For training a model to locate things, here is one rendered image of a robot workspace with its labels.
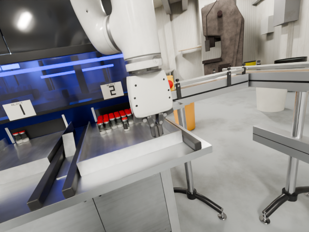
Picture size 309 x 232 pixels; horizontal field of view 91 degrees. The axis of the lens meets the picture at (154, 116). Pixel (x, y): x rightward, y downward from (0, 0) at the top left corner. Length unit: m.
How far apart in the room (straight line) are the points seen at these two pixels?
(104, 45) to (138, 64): 0.10
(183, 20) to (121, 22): 7.56
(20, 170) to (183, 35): 7.59
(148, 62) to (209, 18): 5.53
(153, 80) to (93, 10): 0.19
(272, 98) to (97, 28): 3.04
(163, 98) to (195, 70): 7.38
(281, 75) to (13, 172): 1.20
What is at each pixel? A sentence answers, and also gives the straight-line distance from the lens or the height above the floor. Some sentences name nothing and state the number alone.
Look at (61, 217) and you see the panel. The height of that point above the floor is 0.50.
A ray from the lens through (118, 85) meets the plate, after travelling 0.68.
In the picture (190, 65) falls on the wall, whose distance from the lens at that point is 7.71.
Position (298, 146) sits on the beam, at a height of 0.52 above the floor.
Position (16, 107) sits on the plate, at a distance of 0.75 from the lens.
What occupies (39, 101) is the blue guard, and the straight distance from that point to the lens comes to 0.72.
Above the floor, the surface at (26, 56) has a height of 1.19.
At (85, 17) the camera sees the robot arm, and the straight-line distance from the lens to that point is 0.38.
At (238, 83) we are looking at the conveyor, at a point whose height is 0.89.
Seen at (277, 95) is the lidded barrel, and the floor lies 0.28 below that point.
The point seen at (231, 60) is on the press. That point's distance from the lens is 5.73.
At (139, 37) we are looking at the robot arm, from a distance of 0.33.
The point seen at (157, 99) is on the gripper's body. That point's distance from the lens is 0.35.
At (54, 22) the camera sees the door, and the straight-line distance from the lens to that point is 0.73.
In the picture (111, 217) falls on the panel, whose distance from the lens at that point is 0.98.
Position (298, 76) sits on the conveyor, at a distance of 1.07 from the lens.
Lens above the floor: 1.08
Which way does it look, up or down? 18 degrees down
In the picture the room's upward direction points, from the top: 11 degrees counter-clockwise
